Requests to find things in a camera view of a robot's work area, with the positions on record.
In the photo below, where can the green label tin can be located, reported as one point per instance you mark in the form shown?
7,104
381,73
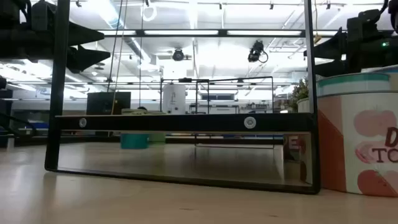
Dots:
157,137

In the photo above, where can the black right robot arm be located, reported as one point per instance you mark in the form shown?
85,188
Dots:
392,12

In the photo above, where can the black aluminium table frame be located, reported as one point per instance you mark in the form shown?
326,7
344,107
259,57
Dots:
93,140

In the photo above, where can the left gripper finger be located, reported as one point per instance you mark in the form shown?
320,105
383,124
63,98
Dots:
87,59
81,34

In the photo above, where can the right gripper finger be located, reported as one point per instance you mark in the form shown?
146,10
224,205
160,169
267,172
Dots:
334,69
332,46

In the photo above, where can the black hanging camera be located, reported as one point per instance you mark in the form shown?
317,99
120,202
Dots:
256,51

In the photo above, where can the black overhead beam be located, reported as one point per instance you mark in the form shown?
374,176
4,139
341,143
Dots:
222,32

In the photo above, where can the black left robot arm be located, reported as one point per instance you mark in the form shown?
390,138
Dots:
12,12

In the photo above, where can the teal label tin can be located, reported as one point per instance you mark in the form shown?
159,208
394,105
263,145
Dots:
134,140

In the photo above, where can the potted plant woven pot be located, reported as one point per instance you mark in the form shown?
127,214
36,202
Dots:
300,88

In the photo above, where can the diced tomatoes tin can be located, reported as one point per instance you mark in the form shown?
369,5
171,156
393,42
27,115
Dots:
357,124
293,155

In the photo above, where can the round black ceiling lamp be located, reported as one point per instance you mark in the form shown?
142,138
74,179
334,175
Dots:
178,55

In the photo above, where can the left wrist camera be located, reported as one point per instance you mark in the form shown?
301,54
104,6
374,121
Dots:
43,15

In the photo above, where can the black box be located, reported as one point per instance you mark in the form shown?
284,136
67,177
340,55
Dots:
109,103

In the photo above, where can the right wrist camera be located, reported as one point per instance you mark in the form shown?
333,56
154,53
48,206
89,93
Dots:
363,20

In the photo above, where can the white cylindrical tank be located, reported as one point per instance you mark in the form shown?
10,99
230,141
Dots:
174,99

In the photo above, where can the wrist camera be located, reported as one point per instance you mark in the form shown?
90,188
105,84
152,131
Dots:
363,20
43,15

